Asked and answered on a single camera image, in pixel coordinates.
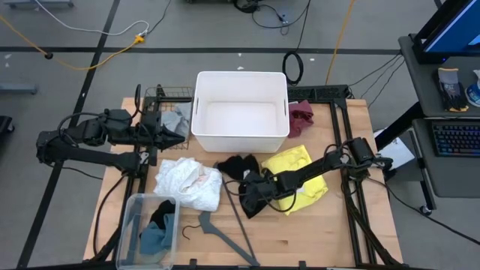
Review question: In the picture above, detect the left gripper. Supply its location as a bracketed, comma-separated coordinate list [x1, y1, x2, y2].
[141, 110, 188, 152]

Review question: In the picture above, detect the grey green cloth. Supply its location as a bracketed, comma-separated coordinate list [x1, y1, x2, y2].
[174, 101, 193, 138]

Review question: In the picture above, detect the yellow t-shirt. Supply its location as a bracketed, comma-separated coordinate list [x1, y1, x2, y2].
[261, 144, 329, 217]

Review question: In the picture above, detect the long black cloth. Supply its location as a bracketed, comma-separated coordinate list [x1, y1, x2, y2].
[216, 153, 281, 221]

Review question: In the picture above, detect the white shirt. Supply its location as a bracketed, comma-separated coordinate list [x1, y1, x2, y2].
[152, 156, 224, 213]

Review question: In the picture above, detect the maroon cloth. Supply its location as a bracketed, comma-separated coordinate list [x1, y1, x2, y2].
[287, 99, 315, 139]

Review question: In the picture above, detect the black sock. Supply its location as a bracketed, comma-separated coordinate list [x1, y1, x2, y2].
[148, 199, 177, 230]

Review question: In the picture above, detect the teal cloth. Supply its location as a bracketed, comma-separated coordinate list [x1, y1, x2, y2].
[139, 212, 176, 256]

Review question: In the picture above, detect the white plastic bin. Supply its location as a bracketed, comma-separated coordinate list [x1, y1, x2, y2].
[190, 70, 290, 154]

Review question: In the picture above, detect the grey clothes hanger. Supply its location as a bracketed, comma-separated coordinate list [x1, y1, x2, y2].
[182, 160, 261, 268]

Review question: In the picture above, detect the clear plastic container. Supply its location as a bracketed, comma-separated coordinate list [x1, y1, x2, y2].
[115, 193, 181, 270]

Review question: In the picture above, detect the black power strip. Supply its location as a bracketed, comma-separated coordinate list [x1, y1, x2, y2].
[287, 85, 350, 102]

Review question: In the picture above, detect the white paper sheet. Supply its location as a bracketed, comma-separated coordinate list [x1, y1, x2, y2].
[373, 129, 407, 172]

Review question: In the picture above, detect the grey furniture foot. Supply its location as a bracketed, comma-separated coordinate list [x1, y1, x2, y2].
[3, 0, 75, 9]
[0, 82, 38, 95]

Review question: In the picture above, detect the black chair base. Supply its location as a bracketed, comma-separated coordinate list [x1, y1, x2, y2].
[0, 115, 15, 143]

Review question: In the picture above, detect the grey equipment cart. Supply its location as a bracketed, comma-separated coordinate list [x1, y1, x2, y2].
[397, 33, 480, 217]

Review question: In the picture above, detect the black backlit keyboard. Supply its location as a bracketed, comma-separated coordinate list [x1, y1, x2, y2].
[430, 122, 480, 158]

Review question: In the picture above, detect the grey work glove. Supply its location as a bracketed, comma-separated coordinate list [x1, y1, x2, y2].
[436, 67, 470, 113]

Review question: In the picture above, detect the white wipes tub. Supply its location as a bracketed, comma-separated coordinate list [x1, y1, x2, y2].
[464, 69, 480, 108]

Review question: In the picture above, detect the computer monitor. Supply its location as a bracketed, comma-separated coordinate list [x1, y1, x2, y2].
[412, 0, 480, 65]

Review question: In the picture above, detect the dark wire basket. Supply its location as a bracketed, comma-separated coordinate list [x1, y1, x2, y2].
[144, 85, 194, 151]

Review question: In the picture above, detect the black aluminium frame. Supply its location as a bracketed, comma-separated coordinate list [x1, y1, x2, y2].
[84, 84, 410, 270]

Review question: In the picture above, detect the yellow extension cable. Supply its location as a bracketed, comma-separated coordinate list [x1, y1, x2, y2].
[0, 14, 146, 71]

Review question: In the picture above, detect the coiled black cable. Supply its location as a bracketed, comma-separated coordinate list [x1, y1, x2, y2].
[281, 0, 312, 86]

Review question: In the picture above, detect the white floor cable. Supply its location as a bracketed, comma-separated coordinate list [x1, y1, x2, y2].
[35, 0, 150, 38]

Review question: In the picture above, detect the black cable bundle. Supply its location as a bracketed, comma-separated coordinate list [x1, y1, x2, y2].
[232, 0, 311, 37]

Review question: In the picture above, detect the orange floor cable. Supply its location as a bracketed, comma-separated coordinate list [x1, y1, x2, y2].
[324, 0, 356, 86]

